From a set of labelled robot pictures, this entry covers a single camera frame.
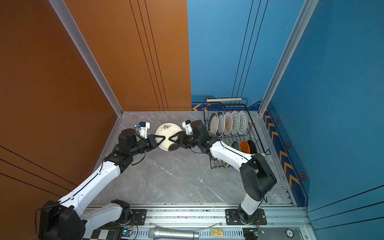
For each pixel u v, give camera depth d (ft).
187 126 2.54
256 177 1.50
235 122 3.34
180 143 2.37
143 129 2.34
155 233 2.17
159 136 2.46
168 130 2.59
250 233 2.29
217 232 2.24
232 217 2.38
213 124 3.45
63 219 1.27
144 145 2.21
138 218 2.39
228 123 3.27
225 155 1.75
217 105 3.92
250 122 3.15
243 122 3.34
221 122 3.25
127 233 2.29
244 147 2.81
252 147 2.77
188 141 2.36
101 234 2.20
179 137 2.37
